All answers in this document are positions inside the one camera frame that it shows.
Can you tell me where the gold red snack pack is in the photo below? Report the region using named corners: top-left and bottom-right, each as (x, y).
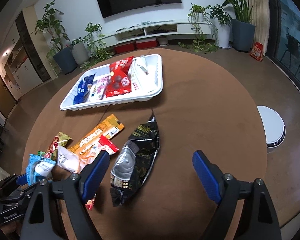
top-left (46, 132), bottom-right (72, 158)

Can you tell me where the trailing vine plant right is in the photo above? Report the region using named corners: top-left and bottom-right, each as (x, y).
top-left (178, 3), bottom-right (218, 53)

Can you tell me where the white long snack pack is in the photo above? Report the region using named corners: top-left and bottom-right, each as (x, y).
top-left (128, 57), bottom-right (149, 93)

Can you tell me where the red storage box right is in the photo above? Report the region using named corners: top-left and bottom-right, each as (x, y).
top-left (135, 38), bottom-right (158, 49)

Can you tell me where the orange long snack pack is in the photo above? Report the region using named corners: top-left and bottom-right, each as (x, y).
top-left (68, 114), bottom-right (125, 155)

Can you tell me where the red paper bag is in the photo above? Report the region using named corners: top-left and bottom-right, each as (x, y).
top-left (249, 42), bottom-right (263, 62)

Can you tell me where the tall plant blue pot right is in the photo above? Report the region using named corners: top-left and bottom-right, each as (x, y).
top-left (222, 0), bottom-right (270, 54)

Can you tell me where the plant in white pot left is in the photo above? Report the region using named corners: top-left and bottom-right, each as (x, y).
top-left (71, 37), bottom-right (89, 65)

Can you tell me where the white shelf cabinet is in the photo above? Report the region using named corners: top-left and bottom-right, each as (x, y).
top-left (0, 24), bottom-right (42, 100)

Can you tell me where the white red fruit snack pack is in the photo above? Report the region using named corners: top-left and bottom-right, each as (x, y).
top-left (77, 135), bottom-right (119, 165)

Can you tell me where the red storage box left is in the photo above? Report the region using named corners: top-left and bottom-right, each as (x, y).
top-left (114, 41), bottom-right (135, 54)

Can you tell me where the green red snack pack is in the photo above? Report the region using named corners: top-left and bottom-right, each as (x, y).
top-left (37, 151), bottom-right (52, 160)

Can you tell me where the plant in white pot right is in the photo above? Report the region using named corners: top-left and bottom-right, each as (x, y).
top-left (206, 4), bottom-right (231, 49)

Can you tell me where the tall plant blue pot left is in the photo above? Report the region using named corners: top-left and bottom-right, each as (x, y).
top-left (34, 0), bottom-right (77, 74)

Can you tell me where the red houndstooth candy pack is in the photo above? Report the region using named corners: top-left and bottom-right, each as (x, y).
top-left (85, 193), bottom-right (97, 210)

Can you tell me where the black snack bag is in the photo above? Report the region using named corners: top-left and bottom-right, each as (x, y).
top-left (110, 113), bottom-right (160, 206)

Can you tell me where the pink lollipop snack pack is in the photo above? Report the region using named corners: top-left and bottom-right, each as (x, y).
top-left (87, 74), bottom-right (110, 102)

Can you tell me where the dark blue Tipo cake pack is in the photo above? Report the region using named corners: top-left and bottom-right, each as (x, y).
top-left (73, 74), bottom-right (95, 105)

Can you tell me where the trailing vine plant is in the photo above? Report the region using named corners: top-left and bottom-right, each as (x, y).
top-left (81, 22), bottom-right (111, 70)
top-left (178, 3), bottom-right (218, 53)

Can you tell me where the brown entrance door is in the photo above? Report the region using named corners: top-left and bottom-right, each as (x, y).
top-left (0, 76), bottom-right (16, 118)

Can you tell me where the trailing vine plant left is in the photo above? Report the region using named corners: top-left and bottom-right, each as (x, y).
top-left (81, 22), bottom-right (111, 70)

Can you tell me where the white tv console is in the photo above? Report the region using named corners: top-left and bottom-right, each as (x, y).
top-left (102, 20), bottom-right (213, 47)

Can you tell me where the white plastic tray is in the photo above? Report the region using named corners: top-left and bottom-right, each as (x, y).
top-left (59, 54), bottom-right (163, 111)

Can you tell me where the plant in white pot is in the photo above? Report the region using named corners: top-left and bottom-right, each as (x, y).
top-left (71, 37), bottom-right (89, 65)
top-left (206, 4), bottom-right (231, 49)

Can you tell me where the tall plant blue pot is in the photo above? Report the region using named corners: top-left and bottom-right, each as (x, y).
top-left (34, 0), bottom-right (77, 74)
top-left (222, 0), bottom-right (270, 54)

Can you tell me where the light blue snack pack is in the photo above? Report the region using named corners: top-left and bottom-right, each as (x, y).
top-left (26, 154), bottom-right (56, 186)

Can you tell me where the red Mylikes chocolate bag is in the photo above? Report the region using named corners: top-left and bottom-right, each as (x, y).
top-left (106, 56), bottom-right (134, 98)

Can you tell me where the red storage box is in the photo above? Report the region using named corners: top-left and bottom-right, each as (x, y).
top-left (135, 38), bottom-right (158, 49)
top-left (114, 41), bottom-right (135, 54)

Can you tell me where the white bear snack pack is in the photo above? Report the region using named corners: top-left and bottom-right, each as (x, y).
top-left (57, 146), bottom-right (86, 173)

